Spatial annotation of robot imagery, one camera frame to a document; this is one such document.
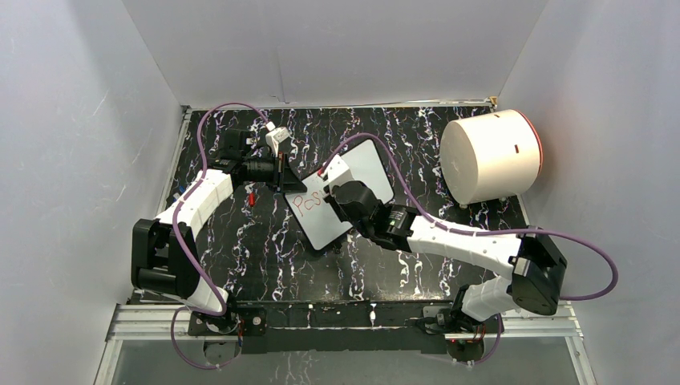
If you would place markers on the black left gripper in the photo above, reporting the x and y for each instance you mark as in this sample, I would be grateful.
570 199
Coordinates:
284 178

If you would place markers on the small white whiteboard black frame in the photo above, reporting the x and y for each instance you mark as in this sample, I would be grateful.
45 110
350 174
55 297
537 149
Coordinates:
316 217

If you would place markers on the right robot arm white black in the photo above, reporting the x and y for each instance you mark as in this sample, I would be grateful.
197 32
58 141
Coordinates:
529 268

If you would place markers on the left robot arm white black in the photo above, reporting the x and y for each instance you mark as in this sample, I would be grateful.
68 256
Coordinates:
164 254

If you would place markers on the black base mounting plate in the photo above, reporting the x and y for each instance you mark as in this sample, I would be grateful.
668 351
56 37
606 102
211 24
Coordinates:
354 326

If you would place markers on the white cylindrical drum red rim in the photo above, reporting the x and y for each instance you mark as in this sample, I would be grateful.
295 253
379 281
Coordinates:
490 156

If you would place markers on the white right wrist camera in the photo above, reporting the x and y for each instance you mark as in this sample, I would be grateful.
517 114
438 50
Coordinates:
335 174

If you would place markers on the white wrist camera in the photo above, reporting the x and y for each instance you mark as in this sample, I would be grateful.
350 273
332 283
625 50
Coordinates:
335 174
278 139

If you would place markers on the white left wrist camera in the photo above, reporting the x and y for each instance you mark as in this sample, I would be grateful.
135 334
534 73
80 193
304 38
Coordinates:
278 139

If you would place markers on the aluminium front frame rail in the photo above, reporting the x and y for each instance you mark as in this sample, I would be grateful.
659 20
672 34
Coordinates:
150 344

